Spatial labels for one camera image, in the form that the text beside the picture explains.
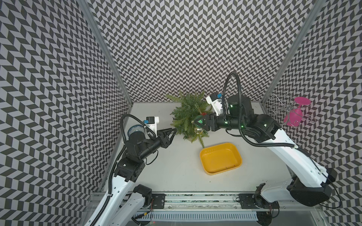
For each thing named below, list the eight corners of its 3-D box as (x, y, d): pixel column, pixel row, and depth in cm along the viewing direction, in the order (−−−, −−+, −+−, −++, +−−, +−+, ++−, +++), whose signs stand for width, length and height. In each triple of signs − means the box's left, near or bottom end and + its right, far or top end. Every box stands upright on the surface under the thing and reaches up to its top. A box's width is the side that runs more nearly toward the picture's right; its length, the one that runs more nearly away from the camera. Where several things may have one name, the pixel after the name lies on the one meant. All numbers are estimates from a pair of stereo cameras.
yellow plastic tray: (208, 179, 82) (209, 175, 76) (199, 154, 92) (200, 149, 86) (241, 169, 86) (246, 164, 80) (229, 146, 96) (232, 140, 89)
